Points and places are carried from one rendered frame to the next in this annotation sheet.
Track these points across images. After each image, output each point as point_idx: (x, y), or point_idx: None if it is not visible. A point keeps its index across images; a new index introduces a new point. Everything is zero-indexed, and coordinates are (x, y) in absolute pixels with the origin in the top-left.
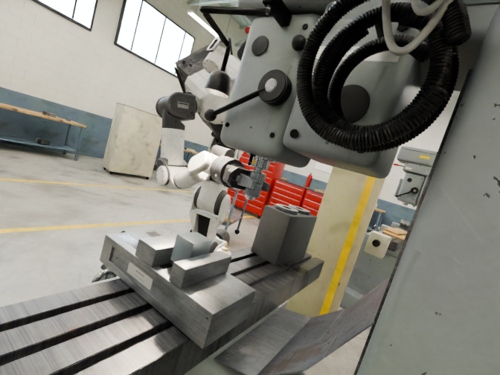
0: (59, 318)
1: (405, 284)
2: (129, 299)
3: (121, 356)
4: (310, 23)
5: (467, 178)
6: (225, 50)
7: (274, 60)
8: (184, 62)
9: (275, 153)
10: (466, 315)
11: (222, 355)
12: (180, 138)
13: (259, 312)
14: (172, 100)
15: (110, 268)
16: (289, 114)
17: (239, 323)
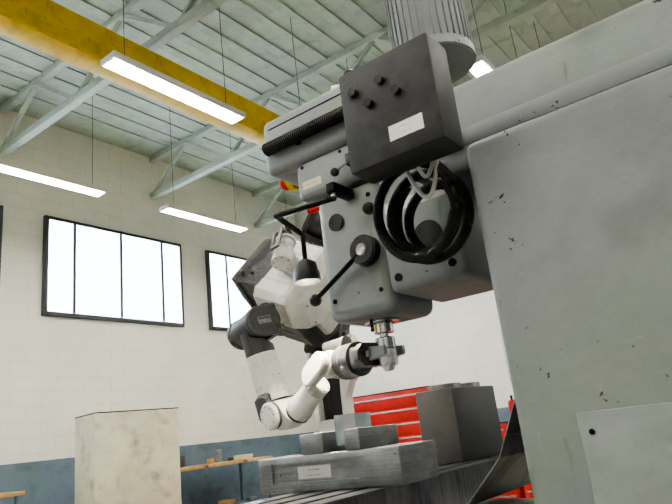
0: (270, 502)
1: (504, 323)
2: (315, 492)
3: (337, 496)
4: (371, 190)
5: (498, 245)
6: (290, 240)
7: (354, 229)
8: (243, 273)
9: (391, 303)
10: (537, 318)
11: None
12: (274, 360)
13: (459, 492)
14: (251, 318)
15: (278, 490)
16: (388, 265)
17: (438, 496)
